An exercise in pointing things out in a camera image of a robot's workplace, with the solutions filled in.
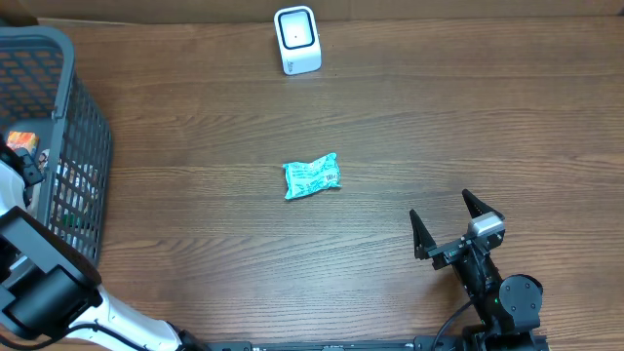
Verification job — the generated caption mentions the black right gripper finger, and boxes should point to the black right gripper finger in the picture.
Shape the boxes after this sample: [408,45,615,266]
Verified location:
[461,189,505,220]
[409,209,437,260]

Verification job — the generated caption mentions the teal packet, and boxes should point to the teal packet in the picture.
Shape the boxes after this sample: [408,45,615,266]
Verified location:
[283,152,342,200]

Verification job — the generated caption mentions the orange tissue pack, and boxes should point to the orange tissue pack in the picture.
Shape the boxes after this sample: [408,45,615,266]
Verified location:
[7,131,40,156]

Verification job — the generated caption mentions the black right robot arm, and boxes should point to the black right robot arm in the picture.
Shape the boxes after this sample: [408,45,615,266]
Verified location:
[409,189,549,351]

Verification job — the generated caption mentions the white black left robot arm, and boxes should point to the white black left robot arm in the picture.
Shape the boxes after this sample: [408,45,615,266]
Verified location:
[1,145,207,351]

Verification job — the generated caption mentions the white barcode scanner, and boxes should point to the white barcode scanner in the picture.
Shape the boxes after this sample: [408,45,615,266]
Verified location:
[274,5,322,75]

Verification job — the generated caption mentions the grey plastic mesh basket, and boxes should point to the grey plastic mesh basket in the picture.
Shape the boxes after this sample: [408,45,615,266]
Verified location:
[1,26,113,264]

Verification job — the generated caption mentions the brown cardboard back panel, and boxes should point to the brown cardboard back panel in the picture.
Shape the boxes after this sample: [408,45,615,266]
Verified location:
[1,0,623,24]

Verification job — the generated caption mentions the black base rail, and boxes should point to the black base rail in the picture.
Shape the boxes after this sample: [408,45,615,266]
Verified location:
[204,334,469,351]

